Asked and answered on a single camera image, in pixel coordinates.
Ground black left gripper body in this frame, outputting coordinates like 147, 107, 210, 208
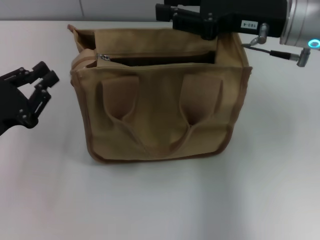
0, 66, 39, 138

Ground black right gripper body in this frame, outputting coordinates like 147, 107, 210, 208
199, 0, 291, 41

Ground silver zipper pull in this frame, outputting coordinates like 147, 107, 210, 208
95, 53, 112, 63

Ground khaki fabric food bag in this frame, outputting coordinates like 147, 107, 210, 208
67, 24, 252, 165

